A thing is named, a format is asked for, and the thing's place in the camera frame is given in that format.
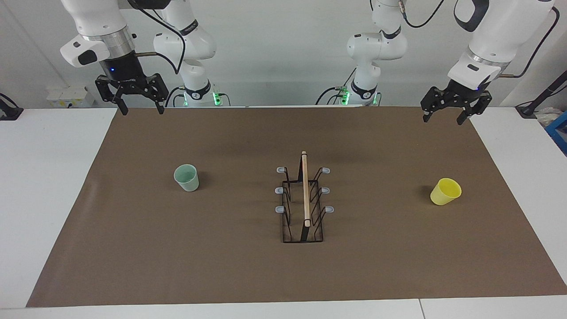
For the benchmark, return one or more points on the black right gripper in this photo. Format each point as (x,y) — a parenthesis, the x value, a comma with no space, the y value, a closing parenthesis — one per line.
(122,71)

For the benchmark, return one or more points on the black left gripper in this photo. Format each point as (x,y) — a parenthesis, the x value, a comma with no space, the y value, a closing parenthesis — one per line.
(463,93)

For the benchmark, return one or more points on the yellow plastic cup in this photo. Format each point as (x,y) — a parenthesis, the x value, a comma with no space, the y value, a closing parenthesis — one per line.
(443,195)

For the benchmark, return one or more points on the green plastic cup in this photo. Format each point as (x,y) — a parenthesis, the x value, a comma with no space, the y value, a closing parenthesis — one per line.
(188,181)

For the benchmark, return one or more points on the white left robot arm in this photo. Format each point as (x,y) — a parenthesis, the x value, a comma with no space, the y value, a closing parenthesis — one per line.
(500,31)

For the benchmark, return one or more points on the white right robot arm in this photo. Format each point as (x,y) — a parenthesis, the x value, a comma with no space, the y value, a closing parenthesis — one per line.
(93,22)

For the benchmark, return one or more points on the white power strip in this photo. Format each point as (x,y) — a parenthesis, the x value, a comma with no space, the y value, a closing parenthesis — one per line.
(68,96)

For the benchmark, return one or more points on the black stand pole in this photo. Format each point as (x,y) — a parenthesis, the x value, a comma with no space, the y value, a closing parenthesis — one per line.
(542,95)

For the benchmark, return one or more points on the crumpled white plastic bag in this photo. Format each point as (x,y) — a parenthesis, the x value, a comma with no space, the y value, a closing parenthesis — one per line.
(548,116)

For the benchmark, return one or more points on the blue box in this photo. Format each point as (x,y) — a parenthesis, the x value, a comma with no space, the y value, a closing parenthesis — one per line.
(559,130)

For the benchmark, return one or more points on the brown table mat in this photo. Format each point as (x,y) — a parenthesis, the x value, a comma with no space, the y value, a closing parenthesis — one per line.
(133,248)

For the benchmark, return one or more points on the black clamp mount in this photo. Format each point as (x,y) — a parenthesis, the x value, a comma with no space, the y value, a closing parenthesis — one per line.
(9,113)

